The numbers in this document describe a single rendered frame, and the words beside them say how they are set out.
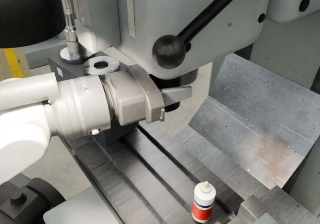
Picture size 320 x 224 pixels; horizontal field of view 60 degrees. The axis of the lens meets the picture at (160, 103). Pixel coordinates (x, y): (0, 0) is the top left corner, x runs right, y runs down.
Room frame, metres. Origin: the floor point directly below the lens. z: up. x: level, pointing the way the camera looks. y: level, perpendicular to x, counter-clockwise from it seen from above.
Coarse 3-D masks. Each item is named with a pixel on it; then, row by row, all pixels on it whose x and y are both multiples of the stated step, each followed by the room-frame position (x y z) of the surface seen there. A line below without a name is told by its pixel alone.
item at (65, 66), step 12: (48, 60) 0.65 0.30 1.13; (60, 60) 0.63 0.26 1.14; (72, 60) 0.61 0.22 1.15; (84, 60) 0.62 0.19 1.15; (96, 60) 0.61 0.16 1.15; (108, 60) 0.61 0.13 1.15; (60, 72) 0.61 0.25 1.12; (72, 72) 0.57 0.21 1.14; (84, 72) 0.56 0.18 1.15; (96, 72) 0.55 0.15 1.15; (108, 72) 0.55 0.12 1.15; (108, 132) 0.51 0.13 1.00; (120, 132) 0.54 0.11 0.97; (108, 144) 0.51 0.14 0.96
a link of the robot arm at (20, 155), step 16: (16, 128) 0.25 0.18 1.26; (32, 128) 0.26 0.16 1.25; (0, 144) 0.23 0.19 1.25; (16, 144) 0.24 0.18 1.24; (32, 144) 0.25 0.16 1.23; (48, 144) 0.26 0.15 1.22; (0, 160) 0.23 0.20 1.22; (16, 160) 0.24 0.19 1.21; (32, 160) 0.25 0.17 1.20; (0, 176) 0.23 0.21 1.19
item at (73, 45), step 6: (66, 36) 0.64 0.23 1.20; (72, 36) 0.63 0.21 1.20; (66, 42) 0.64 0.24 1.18; (72, 42) 0.63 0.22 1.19; (78, 42) 0.63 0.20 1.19; (72, 48) 0.63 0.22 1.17; (78, 48) 0.63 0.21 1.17; (84, 48) 0.64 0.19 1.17; (72, 54) 0.63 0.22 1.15; (78, 54) 0.63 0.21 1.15
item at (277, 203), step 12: (276, 192) 0.32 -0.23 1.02; (240, 204) 0.27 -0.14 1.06; (252, 204) 0.27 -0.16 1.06; (264, 204) 0.27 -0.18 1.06; (276, 204) 0.29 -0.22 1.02; (288, 204) 0.29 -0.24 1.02; (300, 204) 0.29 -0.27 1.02; (240, 216) 0.26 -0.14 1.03; (252, 216) 0.25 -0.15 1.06; (276, 216) 0.25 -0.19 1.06; (288, 216) 0.27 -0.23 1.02; (300, 216) 0.27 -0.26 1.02; (312, 216) 0.27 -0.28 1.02
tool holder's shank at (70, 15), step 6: (66, 0) 0.64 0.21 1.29; (72, 0) 0.65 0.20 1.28; (66, 6) 0.64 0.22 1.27; (72, 6) 0.65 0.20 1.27; (66, 12) 0.64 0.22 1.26; (72, 12) 0.65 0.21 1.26; (66, 18) 0.64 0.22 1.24; (72, 18) 0.64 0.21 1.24; (66, 24) 0.64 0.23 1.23; (72, 24) 0.64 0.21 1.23
